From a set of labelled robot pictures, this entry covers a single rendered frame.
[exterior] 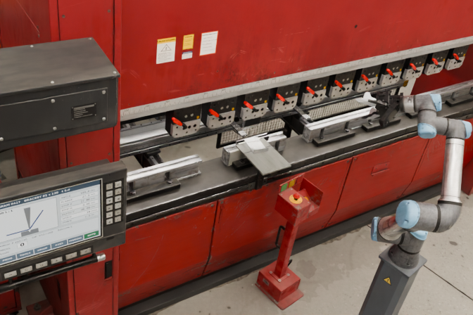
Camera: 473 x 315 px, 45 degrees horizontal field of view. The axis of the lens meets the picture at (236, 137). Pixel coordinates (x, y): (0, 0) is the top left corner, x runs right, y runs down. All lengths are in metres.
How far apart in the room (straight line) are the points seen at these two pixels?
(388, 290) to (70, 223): 1.74
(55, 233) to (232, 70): 1.19
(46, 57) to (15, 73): 0.12
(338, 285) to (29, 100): 2.64
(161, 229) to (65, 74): 1.45
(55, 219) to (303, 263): 2.26
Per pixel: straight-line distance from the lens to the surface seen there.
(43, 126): 1.71
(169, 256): 3.15
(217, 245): 3.30
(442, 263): 4.27
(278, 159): 2.99
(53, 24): 1.97
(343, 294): 3.78
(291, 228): 3.28
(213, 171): 3.04
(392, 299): 3.10
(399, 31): 3.39
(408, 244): 2.87
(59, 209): 1.91
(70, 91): 1.68
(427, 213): 2.43
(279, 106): 3.02
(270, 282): 3.56
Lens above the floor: 2.80
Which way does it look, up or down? 36 degrees down
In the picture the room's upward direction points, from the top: 9 degrees clockwise
